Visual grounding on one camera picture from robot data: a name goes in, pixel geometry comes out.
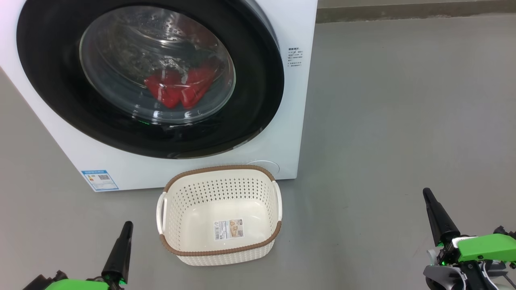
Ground blue energy label sticker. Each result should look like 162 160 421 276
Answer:
81 170 119 192

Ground stainless steel washing machine drum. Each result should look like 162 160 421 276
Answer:
81 6 235 121

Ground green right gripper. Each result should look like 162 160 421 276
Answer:
422 188 516 290

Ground round white drain cover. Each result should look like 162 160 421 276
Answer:
246 160 280 178

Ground grey wall baseboard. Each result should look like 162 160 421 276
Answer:
316 3 516 23

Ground cream perforated basket brown rim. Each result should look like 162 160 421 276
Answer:
156 164 283 266

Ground red and white garment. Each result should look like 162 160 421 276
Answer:
144 70 183 108
180 66 218 109

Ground black round glass washer door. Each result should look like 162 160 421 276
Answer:
16 0 285 160

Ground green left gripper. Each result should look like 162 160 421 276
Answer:
44 221 133 290

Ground white front-load washing machine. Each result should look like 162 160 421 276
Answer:
0 0 318 192

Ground white product label sticker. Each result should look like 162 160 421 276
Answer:
214 219 245 241

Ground small printed text sticker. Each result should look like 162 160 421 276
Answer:
287 47 304 67

